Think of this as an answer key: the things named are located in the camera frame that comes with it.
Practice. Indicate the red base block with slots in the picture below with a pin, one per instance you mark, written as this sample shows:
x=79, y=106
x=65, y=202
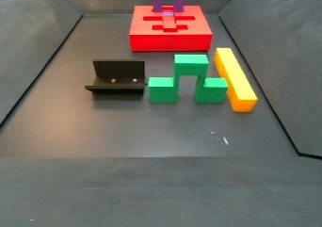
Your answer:
x=169, y=30

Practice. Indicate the yellow long bar block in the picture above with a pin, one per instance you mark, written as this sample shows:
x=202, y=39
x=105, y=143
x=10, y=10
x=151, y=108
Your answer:
x=241, y=94

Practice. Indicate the green stepped arch block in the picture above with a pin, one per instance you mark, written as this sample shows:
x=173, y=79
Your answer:
x=210, y=89

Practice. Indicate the purple U-shaped block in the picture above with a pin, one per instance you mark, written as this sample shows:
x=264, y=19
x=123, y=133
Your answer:
x=174, y=8

